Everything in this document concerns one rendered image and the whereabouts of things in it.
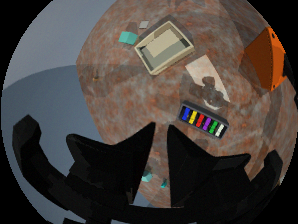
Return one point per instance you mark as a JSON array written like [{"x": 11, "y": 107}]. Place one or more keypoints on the teal cube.
[
  {"x": 127, "y": 37},
  {"x": 146, "y": 176}
]

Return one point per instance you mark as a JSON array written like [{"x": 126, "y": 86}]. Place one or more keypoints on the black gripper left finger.
[{"x": 127, "y": 159}]

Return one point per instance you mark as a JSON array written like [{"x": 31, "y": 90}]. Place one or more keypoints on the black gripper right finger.
[{"x": 190, "y": 166}]

